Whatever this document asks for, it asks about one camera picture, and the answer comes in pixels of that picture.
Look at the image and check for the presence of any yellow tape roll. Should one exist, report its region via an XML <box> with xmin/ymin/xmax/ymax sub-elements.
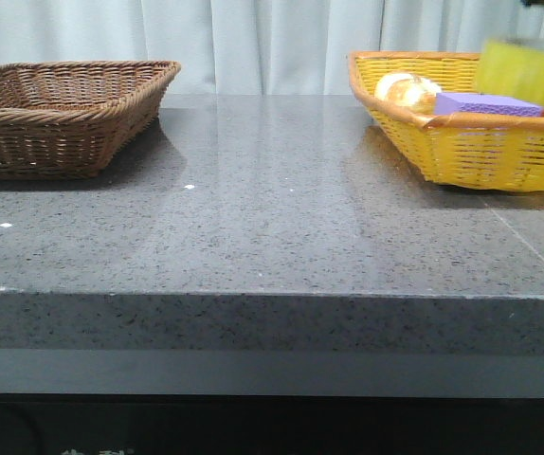
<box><xmin>474</xmin><ymin>39</ymin><xmax>544</xmax><ymax>108</ymax></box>

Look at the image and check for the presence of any yellow wicker basket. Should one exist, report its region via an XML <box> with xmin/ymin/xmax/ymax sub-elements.
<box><xmin>348</xmin><ymin>51</ymin><xmax>544</xmax><ymax>192</ymax></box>

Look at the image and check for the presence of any purple sponge block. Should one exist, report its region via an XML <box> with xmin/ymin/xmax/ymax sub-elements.
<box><xmin>434</xmin><ymin>92</ymin><xmax>544</xmax><ymax>117</ymax></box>

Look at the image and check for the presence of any bread roll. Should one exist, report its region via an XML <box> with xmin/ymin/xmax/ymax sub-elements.
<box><xmin>373</xmin><ymin>72</ymin><xmax>442</xmax><ymax>114</ymax></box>

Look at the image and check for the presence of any white curtain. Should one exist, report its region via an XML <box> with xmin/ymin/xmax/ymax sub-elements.
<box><xmin>0</xmin><ymin>1</ymin><xmax>544</xmax><ymax>95</ymax></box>

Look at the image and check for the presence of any brown wicker basket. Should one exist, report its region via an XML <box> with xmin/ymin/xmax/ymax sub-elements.
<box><xmin>0</xmin><ymin>61</ymin><xmax>181</xmax><ymax>180</ymax></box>

